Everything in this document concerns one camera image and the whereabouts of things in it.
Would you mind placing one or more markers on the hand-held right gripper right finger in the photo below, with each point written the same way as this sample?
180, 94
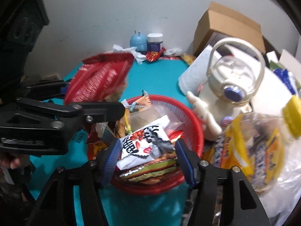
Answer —
184, 167

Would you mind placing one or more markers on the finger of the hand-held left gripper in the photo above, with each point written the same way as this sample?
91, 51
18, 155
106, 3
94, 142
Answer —
98, 113
63, 90

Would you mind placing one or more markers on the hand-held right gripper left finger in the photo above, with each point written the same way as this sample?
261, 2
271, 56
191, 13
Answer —
110, 164

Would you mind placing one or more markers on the small red snack packet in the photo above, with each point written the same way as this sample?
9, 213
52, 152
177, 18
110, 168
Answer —
176, 135

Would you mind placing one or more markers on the dark red snack bag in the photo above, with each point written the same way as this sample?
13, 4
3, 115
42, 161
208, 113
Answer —
98, 80

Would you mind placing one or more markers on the cartoon print snack packet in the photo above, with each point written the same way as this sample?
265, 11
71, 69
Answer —
150, 173

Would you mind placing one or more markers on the white snack packet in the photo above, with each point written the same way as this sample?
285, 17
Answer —
141, 143

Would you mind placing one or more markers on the red mesh plastic basket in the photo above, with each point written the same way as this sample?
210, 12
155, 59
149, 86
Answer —
141, 189

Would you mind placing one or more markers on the biscuit picture snack packet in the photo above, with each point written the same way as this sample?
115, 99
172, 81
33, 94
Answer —
145, 100

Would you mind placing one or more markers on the clear zip bag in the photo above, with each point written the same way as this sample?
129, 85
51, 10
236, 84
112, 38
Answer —
150, 114

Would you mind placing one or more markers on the person's left hand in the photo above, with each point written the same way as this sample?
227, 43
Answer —
11, 162

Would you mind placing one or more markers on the teal printed mat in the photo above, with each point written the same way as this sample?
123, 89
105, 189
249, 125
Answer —
152, 75

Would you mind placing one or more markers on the large crumpled white tissue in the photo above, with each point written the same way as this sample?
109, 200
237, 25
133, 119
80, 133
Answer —
123, 49

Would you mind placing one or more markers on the small crumpled white tissue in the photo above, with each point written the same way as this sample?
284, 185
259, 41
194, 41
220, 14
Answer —
140, 57

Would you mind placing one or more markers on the yellow label plastic bottle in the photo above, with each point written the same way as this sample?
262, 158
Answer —
256, 150

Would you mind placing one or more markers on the red foil wrapper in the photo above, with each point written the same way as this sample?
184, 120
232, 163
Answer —
154, 56

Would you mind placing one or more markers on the blue round gadget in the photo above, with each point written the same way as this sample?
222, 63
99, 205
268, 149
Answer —
137, 41

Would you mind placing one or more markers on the dark blue jar white lid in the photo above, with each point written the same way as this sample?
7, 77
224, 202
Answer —
155, 42

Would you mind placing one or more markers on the white paper towel roll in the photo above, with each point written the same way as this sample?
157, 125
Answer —
195, 75

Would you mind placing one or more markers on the crumpled white wrapper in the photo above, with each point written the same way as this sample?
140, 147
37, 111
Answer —
174, 51

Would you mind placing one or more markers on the white plastic bag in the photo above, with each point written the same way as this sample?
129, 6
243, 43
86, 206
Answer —
287, 181

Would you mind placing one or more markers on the yellow snack pack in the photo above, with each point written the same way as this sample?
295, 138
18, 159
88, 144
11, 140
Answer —
188, 58

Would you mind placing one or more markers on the blue packet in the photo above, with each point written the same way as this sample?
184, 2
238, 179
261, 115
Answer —
285, 77

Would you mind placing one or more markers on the cardboard box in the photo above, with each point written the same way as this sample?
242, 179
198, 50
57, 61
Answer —
228, 26

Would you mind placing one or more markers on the white carton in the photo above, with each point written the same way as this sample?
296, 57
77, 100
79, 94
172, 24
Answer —
290, 58

